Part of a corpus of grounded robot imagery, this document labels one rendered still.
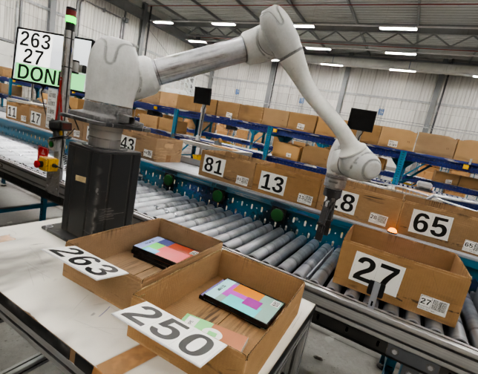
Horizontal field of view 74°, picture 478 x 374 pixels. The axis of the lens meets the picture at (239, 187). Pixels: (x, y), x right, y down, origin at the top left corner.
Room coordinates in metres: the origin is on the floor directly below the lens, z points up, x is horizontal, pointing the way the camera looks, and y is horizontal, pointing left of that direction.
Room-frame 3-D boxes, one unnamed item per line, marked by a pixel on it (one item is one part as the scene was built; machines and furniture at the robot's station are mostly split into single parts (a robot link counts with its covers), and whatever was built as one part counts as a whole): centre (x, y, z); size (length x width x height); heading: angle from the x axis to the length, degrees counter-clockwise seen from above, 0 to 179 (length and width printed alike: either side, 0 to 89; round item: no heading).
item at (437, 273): (1.13, -0.64, 0.83); 0.39 x 0.29 x 0.17; 65
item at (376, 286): (0.96, -0.50, 0.78); 0.05 x 0.01 x 0.11; 63
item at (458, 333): (1.08, -0.85, 0.72); 0.52 x 0.05 x 0.05; 153
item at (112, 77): (1.12, 0.49, 1.33); 0.18 x 0.16 x 0.22; 12
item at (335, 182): (1.33, -0.40, 1.09); 0.09 x 0.09 x 0.06
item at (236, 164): (2.05, 0.04, 0.96); 0.39 x 0.29 x 0.17; 63
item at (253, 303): (0.80, -0.08, 0.78); 0.19 x 0.14 x 0.02; 64
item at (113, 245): (0.90, 0.22, 0.80); 0.38 x 0.28 x 0.10; 155
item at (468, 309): (1.05, -0.91, 0.72); 0.52 x 0.05 x 0.05; 153
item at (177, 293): (0.72, -0.03, 0.80); 0.38 x 0.28 x 0.10; 154
